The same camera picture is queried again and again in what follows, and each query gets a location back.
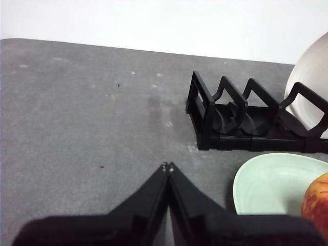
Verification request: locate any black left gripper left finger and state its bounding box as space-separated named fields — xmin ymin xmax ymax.
xmin=11 ymin=161 xmax=169 ymax=246

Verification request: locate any white plate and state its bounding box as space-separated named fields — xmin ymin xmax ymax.
xmin=283 ymin=31 xmax=328 ymax=140

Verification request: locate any green plate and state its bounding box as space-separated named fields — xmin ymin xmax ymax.
xmin=232 ymin=152 xmax=328 ymax=216

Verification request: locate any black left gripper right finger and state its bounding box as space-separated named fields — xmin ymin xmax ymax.
xmin=167 ymin=161 xmax=326 ymax=246

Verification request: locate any red yellow apple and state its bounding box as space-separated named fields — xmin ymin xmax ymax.
xmin=300 ymin=172 xmax=328 ymax=240

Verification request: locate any black plate rack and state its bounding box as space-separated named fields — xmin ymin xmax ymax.
xmin=184 ymin=70 xmax=328 ymax=155

